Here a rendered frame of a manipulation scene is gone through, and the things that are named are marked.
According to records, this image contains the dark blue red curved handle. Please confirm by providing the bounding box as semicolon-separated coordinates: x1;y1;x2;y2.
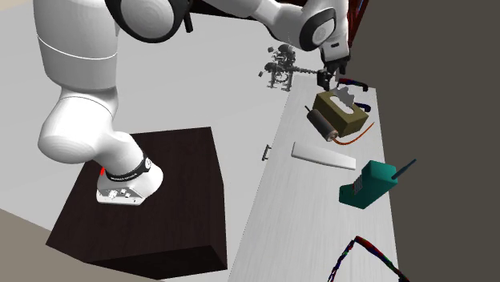
337;78;369;93

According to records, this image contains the olive tissue box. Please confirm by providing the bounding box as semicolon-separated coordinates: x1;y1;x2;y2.
312;87;370;139

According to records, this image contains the grey mechanical figure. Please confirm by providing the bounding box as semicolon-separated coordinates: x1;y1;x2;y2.
258;43;321;93

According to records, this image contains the white flat wedge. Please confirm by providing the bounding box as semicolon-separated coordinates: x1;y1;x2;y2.
290;141;357;171

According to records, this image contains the brown cylinder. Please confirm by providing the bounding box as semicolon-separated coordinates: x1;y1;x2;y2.
305;107;340;143

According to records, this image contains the white wooden dresser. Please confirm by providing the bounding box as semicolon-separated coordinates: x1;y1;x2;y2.
228;74;400;282

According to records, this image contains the multicoloured thin glasses frame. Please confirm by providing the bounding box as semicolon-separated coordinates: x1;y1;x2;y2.
326;235;412;282

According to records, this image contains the teal cordless phone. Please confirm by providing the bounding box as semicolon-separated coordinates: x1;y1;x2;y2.
337;158;417;210

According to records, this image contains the orange cord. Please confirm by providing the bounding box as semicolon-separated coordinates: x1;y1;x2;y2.
333;121;376;147

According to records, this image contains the dark robot stand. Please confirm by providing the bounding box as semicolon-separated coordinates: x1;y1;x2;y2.
45;126;229;281

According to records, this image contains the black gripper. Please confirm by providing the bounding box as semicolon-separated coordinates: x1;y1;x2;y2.
317;53;351;92

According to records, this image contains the dark red furniture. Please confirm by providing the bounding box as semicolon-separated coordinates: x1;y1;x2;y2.
343;0;370;49

